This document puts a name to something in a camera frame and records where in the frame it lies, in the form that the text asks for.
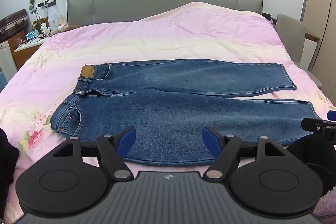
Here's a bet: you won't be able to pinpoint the wooden nightstand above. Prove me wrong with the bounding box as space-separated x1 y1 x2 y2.
7 20 48 70

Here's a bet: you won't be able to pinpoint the pink floral duvet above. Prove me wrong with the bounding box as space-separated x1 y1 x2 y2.
0 2 336 220

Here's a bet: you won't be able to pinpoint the white cabinet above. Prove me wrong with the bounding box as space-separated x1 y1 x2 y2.
0 40 18 83

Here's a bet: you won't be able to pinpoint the blue denim pants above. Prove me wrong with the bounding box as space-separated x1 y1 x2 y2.
50 63 323 167

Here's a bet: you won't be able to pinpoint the person's right forearm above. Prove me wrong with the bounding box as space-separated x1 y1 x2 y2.
312 185 336 218

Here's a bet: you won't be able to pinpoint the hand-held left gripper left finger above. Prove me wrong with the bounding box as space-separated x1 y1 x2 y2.
51 126 137 180

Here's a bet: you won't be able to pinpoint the small white lamp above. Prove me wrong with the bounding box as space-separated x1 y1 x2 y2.
49 13 60 31

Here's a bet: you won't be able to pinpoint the grey chair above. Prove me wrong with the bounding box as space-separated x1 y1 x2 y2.
277 13 323 87

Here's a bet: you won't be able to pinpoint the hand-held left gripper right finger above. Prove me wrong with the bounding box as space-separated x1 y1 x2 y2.
202 126 288 180

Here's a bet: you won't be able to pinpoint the blue patterned box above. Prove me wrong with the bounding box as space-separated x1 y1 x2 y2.
25 30 40 41

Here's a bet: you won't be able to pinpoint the black charging cable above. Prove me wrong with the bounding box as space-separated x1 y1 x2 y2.
35 5 45 37

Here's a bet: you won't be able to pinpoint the dark cloth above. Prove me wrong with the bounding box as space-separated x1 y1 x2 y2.
0 128 20 186

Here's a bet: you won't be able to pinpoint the dark brown suitcase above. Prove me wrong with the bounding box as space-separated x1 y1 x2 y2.
0 9 28 42

